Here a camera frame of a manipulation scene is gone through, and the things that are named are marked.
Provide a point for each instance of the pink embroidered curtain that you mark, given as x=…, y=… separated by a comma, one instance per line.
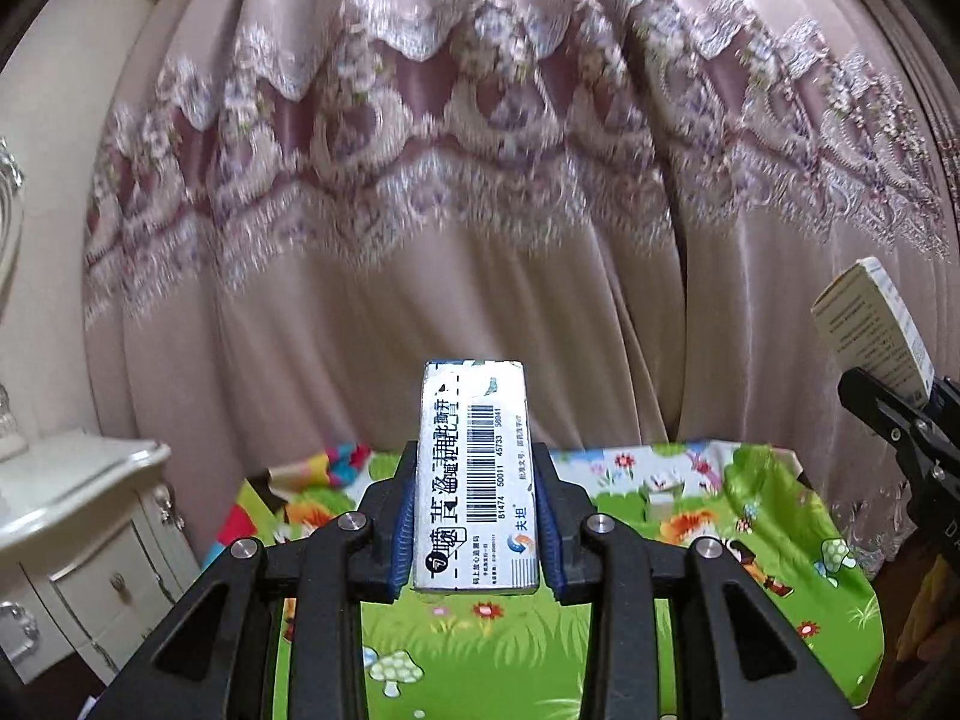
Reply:
x=296, y=204

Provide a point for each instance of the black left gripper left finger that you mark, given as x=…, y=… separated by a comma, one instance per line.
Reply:
x=215, y=653

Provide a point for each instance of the ornate white mirror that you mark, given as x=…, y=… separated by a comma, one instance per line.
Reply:
x=13, y=221

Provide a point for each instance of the white ornate dresser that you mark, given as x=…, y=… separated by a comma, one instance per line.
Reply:
x=94, y=552

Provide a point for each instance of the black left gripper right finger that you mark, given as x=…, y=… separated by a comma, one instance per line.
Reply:
x=735, y=654

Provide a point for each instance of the beige barcode box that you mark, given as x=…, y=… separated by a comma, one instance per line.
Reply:
x=866, y=324

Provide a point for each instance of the white barcode medicine box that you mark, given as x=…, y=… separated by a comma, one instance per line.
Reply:
x=475, y=527

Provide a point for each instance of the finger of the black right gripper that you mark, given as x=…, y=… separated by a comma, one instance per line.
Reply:
x=879, y=408

